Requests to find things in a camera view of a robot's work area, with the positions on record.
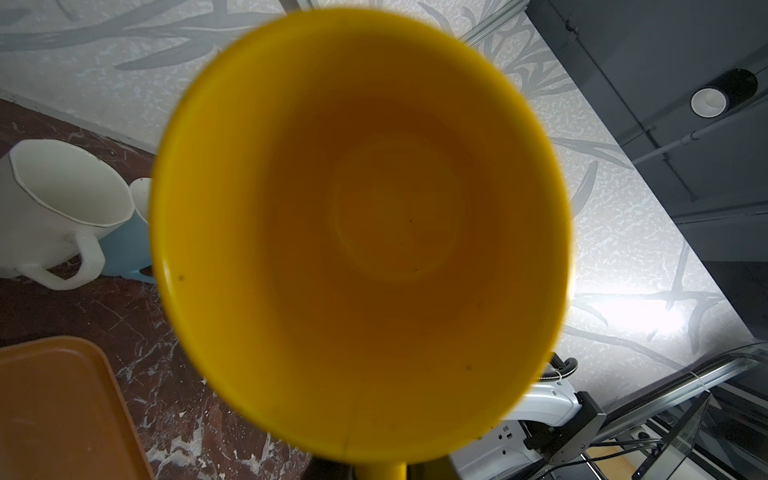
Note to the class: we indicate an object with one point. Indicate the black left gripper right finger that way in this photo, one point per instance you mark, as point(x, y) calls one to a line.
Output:
point(438, 469)

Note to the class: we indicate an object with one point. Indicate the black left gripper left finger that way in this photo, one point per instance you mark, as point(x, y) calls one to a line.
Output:
point(322, 469)

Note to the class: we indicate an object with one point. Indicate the yellow mug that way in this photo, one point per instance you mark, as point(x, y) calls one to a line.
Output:
point(361, 237)

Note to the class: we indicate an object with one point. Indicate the light blue mug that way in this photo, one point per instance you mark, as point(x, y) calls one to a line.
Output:
point(127, 248)

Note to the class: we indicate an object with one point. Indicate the white mug with lettering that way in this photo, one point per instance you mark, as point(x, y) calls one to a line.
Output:
point(57, 202)

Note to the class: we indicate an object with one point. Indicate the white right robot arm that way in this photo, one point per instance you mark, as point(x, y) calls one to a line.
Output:
point(550, 426)

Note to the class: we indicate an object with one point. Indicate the orange plastic tray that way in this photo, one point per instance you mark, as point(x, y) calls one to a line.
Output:
point(63, 415)

